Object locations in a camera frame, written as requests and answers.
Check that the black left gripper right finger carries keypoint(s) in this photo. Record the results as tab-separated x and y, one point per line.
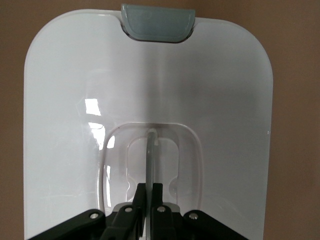
165	225

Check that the white box lid grey latches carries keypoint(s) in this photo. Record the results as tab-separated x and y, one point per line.
75	75

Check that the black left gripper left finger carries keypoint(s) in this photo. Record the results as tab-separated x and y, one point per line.
120	225

